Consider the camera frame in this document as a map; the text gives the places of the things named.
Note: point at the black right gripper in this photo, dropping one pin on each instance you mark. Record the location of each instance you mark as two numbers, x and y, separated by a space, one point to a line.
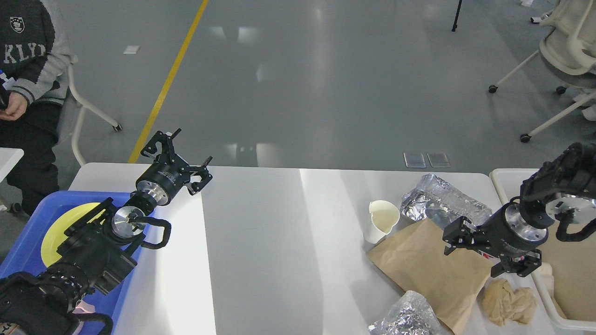
512 234

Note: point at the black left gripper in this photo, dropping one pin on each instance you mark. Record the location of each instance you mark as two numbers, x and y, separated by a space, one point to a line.
161 182

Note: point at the brown paper bag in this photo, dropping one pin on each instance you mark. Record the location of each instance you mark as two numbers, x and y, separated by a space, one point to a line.
414 259

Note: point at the yellow plastic plate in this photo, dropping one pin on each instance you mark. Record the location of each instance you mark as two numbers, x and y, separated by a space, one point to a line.
55 234

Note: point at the pink mug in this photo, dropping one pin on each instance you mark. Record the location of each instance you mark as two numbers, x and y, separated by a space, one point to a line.
84 308

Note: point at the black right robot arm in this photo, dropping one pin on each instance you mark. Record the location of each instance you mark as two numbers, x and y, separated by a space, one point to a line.
562 191

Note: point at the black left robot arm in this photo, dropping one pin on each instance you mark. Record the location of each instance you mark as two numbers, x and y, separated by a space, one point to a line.
97 253

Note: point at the crumpled brown paper ball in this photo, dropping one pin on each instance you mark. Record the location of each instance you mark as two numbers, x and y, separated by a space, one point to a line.
502 303

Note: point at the chair leg with caster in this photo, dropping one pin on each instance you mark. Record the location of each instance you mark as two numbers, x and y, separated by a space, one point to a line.
73 124

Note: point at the white plastic bin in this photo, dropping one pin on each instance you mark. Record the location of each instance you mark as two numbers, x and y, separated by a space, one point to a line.
567 276

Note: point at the crumpled foil near gripper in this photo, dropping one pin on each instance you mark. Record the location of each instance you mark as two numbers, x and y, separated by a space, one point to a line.
435 199

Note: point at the crumpled foil front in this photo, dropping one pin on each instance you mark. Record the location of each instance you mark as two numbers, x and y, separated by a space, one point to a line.
410 315

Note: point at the white paper cup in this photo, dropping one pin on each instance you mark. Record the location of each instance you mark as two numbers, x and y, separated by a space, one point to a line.
383 217

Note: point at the white side table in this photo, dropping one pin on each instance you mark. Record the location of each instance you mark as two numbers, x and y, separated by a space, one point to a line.
9 157

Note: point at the seated person grey sweater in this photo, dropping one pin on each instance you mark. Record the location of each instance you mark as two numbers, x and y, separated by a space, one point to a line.
35 53

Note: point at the white office chair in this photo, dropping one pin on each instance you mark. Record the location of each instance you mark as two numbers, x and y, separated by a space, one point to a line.
568 52

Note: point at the black tripod leg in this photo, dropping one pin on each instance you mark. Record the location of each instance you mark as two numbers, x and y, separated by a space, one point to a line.
457 16

